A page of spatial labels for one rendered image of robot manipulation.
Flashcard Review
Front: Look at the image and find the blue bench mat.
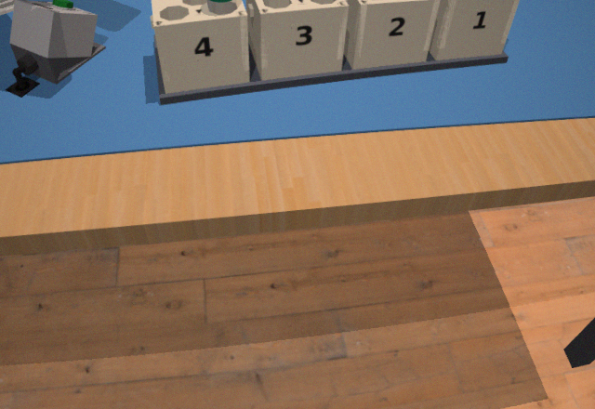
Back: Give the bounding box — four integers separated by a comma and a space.
0, 0, 595, 165

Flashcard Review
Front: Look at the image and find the grey sloped desk with green button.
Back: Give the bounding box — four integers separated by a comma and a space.
10, 0, 106, 90

